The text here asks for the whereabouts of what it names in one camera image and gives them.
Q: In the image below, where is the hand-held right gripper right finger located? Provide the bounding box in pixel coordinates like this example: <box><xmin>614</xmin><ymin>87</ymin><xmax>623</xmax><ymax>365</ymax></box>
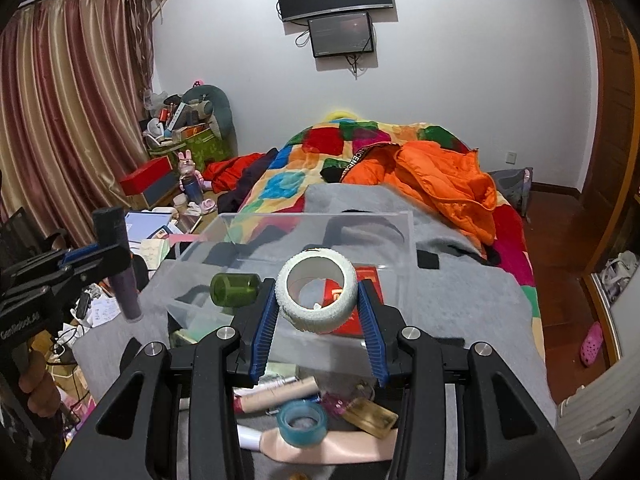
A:
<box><xmin>356</xmin><ymin>279</ymin><xmax>583</xmax><ymax>480</ymax></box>

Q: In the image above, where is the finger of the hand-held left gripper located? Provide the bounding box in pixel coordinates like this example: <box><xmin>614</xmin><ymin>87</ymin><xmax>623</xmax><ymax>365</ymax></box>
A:
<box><xmin>50</xmin><ymin>241</ymin><xmax>132</xmax><ymax>273</ymax></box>
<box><xmin>7</xmin><ymin>260</ymin><xmax>128</xmax><ymax>306</ymax></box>

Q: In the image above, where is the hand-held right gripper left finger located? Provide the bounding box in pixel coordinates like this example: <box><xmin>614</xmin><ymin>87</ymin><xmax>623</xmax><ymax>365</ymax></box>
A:
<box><xmin>50</xmin><ymin>280</ymin><xmax>281</xmax><ymax>480</ymax></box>

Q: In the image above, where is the white tape roll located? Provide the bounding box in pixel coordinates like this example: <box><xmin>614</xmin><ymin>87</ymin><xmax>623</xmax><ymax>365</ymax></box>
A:
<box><xmin>275</xmin><ymin>248</ymin><xmax>360</xmax><ymax>335</ymax></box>

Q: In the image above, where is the grey bottle with black cap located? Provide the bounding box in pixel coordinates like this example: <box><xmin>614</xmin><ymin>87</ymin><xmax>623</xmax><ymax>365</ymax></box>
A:
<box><xmin>91</xmin><ymin>206</ymin><xmax>144</xmax><ymax>322</ymax></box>

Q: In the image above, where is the round beige tube red cap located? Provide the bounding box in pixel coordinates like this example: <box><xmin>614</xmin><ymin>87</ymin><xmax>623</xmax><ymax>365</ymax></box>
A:
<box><xmin>234</xmin><ymin>376</ymin><xmax>319</xmax><ymax>415</ymax></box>

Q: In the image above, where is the clear plastic storage box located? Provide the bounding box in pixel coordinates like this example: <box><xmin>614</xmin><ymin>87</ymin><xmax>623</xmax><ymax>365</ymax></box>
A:
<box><xmin>166</xmin><ymin>211</ymin><xmax>418</xmax><ymax>376</ymax></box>

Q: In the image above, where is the person's left hand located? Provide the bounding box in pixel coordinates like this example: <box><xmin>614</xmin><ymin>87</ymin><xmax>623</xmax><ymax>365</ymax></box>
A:
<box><xmin>19</xmin><ymin>354</ymin><xmax>62</xmax><ymax>418</ymax></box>

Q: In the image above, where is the green translucent bottle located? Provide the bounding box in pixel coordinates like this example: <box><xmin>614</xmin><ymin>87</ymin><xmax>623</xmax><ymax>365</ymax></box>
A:
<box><xmin>210</xmin><ymin>272</ymin><xmax>261</xmax><ymax>307</ymax></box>

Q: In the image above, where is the white handwritten paper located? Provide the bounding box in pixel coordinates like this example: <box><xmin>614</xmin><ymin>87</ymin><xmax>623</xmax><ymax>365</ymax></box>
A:
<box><xmin>87</xmin><ymin>292</ymin><xmax>123</xmax><ymax>330</ymax></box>

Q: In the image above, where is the red packet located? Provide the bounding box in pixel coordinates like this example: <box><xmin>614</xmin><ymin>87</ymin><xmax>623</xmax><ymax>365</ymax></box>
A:
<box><xmin>322</xmin><ymin>266</ymin><xmax>386</xmax><ymax>337</ymax></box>

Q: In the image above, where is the blue white notebook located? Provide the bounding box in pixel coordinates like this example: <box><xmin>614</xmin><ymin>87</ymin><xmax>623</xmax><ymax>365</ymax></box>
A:
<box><xmin>122</xmin><ymin>210</ymin><xmax>181</xmax><ymax>241</ymax></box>

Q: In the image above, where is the cream green carton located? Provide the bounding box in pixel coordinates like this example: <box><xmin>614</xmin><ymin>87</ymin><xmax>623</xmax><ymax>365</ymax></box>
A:
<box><xmin>140</xmin><ymin>237</ymin><xmax>173</xmax><ymax>273</ymax></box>

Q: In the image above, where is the pink translucent trinket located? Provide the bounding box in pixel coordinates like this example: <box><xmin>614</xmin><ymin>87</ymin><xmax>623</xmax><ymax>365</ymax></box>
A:
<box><xmin>320</xmin><ymin>391</ymin><xmax>362</xmax><ymax>415</ymax></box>

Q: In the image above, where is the amber glass bottle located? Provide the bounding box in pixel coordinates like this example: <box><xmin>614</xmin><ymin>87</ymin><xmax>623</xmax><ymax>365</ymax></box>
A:
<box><xmin>345</xmin><ymin>399</ymin><xmax>399</xmax><ymax>440</ymax></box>

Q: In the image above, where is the blue tape roll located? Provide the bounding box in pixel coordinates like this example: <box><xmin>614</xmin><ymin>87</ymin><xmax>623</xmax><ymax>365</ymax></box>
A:
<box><xmin>276</xmin><ymin>401</ymin><xmax>329</xmax><ymax>447</ymax></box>

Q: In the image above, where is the red box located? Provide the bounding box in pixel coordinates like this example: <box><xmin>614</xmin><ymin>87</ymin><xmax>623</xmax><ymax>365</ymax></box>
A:
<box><xmin>119</xmin><ymin>156</ymin><xmax>173</xmax><ymax>196</ymax></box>

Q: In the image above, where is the flat beige tube white cap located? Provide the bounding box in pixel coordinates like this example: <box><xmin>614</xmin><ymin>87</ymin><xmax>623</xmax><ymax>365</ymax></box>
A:
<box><xmin>236</xmin><ymin>424</ymin><xmax>401</xmax><ymax>465</ymax></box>

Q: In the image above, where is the bunny plush toy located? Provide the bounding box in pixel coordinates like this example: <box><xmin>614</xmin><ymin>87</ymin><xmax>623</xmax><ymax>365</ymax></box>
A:
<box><xmin>177</xmin><ymin>150</ymin><xmax>206</xmax><ymax>202</ymax></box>

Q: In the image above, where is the dark purple garment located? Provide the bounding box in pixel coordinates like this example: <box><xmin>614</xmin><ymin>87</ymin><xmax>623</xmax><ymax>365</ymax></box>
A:
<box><xmin>217</xmin><ymin>147</ymin><xmax>278</xmax><ymax>213</ymax></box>

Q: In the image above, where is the pile of desk clutter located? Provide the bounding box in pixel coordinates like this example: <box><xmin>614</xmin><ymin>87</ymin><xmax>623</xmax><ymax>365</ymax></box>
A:
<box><xmin>142</xmin><ymin>92</ymin><xmax>211</xmax><ymax>151</ymax></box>

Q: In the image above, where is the red jacket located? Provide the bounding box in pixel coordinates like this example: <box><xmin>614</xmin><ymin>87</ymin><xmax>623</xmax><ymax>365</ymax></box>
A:
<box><xmin>202</xmin><ymin>155</ymin><xmax>261</xmax><ymax>193</ymax></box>

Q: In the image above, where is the green patterned box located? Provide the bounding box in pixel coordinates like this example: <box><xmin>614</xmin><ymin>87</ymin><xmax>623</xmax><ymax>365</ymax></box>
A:
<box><xmin>177</xmin><ymin>127</ymin><xmax>233</xmax><ymax>171</ymax></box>

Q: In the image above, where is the orange puffer jacket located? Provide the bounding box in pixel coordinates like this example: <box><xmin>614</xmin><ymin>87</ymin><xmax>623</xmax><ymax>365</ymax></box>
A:
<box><xmin>320</xmin><ymin>140</ymin><xmax>498</xmax><ymax>261</ymax></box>

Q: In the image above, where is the striped pink gold curtain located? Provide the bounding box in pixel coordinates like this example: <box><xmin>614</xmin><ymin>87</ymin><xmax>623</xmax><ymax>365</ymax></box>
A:
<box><xmin>0</xmin><ymin>0</ymin><xmax>151</xmax><ymax>221</ymax></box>

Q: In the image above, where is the colourful patchwork blanket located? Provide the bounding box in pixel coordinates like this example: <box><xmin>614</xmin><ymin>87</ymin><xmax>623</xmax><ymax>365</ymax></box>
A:
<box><xmin>239</xmin><ymin>119</ymin><xmax>546</xmax><ymax>341</ymax></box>

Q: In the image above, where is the grey backpack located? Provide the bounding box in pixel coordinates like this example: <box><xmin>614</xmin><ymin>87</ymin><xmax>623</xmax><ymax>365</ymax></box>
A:
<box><xmin>487</xmin><ymin>167</ymin><xmax>533</xmax><ymax>216</ymax></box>

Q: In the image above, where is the grey plush pillow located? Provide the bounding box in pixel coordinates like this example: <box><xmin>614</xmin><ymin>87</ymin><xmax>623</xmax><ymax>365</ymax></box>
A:
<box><xmin>181</xmin><ymin>83</ymin><xmax>234</xmax><ymax>138</ymax></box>

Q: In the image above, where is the pink slipper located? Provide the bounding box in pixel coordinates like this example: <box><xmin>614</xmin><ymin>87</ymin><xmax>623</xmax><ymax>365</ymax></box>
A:
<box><xmin>580</xmin><ymin>322</ymin><xmax>604</xmax><ymax>368</ymax></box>

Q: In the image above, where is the yellow pillow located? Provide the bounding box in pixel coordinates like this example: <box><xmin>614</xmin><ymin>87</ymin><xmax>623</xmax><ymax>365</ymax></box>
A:
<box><xmin>322</xmin><ymin>107</ymin><xmax>362</xmax><ymax>124</ymax></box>

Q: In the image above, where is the brown sheer curtain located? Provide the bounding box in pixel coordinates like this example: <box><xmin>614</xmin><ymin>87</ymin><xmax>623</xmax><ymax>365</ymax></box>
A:
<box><xmin>125</xmin><ymin>0</ymin><xmax>162</xmax><ymax>106</ymax></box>

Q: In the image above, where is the white laundry basket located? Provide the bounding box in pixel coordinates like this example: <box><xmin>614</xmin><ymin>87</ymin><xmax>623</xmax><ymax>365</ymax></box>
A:
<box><xmin>555</xmin><ymin>360</ymin><xmax>640</xmax><ymax>480</ymax></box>

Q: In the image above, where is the small black monitor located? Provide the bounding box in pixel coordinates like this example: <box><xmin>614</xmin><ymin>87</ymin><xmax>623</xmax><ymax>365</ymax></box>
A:
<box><xmin>307</xmin><ymin>11</ymin><xmax>376</xmax><ymax>59</ymax></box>

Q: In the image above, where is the brown wooden wardrobe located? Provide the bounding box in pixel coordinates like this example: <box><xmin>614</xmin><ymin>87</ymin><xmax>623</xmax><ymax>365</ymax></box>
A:
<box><xmin>580</xmin><ymin>0</ymin><xmax>640</xmax><ymax>281</ymax></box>

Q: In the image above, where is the black monitor cable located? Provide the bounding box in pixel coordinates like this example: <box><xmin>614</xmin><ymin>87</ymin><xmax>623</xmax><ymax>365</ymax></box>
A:
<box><xmin>345</xmin><ymin>52</ymin><xmax>371</xmax><ymax>77</ymax></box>

